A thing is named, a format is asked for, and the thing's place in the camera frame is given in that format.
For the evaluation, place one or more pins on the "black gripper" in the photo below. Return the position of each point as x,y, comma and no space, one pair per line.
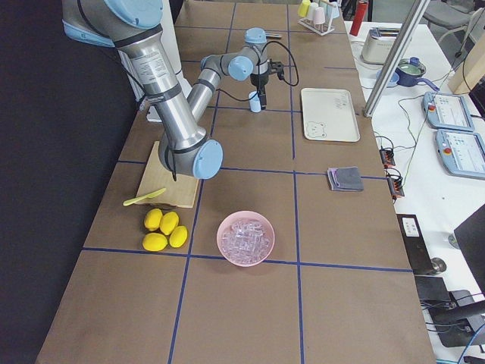
258,80

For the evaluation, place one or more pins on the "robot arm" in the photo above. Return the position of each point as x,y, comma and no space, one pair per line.
135,28
79,28

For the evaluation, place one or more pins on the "light blue plastic cup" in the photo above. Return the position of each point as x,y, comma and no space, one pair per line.
254,102

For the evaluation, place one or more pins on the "white cup rack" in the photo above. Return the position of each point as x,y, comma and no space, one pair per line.
332,9

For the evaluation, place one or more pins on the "yellow cup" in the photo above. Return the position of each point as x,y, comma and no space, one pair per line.
303,8

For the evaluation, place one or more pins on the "pink cup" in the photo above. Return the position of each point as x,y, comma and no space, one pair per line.
317,16

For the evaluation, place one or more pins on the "white cup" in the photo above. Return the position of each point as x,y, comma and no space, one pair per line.
313,5

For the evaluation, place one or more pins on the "pink bowl of ice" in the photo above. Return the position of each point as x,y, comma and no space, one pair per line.
245,238

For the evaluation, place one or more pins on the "steel muddler with black cap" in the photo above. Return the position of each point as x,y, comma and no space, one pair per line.
273,35

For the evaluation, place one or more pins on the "cream bear serving tray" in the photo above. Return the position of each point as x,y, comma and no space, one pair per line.
328,115

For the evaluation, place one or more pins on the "grey folded cloth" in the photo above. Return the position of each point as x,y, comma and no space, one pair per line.
345,179

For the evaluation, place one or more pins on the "wooden cutting board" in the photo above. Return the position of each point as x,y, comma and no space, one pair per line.
179,193

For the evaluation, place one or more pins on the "cream toaster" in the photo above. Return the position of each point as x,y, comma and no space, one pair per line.
378,43

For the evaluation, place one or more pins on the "red cylinder bottle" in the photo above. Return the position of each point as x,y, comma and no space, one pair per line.
360,12

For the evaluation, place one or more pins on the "blue bowl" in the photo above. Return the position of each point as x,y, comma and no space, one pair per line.
394,80

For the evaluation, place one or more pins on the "yellow plastic knife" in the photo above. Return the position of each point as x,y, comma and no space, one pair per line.
150,195

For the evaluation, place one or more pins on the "blue saucepan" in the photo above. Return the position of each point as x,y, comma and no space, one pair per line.
411,72

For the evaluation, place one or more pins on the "yellow lemon top right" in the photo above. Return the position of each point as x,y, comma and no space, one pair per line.
169,222

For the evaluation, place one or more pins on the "yellow lemon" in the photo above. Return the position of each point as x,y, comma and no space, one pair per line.
154,242
153,219
169,222
178,236

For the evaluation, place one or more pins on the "yellow lemon middle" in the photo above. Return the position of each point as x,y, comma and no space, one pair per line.
178,236

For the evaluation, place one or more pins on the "yellow lemon top left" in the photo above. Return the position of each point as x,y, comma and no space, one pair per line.
153,219

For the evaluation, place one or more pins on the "far teach pendant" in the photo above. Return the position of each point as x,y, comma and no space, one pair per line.
446,111

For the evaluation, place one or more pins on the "teach pendant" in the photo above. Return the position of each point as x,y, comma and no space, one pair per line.
446,111
462,152

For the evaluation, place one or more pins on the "yellow lemon bottom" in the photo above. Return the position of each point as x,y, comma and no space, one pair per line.
154,242

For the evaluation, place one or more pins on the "near teach pendant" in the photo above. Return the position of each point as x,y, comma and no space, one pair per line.
462,152

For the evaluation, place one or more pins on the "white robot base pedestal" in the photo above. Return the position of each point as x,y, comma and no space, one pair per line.
172,57

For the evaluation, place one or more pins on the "aluminium frame post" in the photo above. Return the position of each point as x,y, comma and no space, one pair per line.
396,52

